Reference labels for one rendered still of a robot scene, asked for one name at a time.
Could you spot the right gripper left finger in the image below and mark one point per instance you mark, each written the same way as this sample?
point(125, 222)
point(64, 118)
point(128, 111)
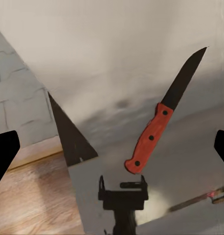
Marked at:
point(9, 146)

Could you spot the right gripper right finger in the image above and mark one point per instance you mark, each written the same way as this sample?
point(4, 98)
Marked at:
point(219, 143)

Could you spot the parer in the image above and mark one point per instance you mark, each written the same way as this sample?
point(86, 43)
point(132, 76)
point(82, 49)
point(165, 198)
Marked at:
point(153, 131)

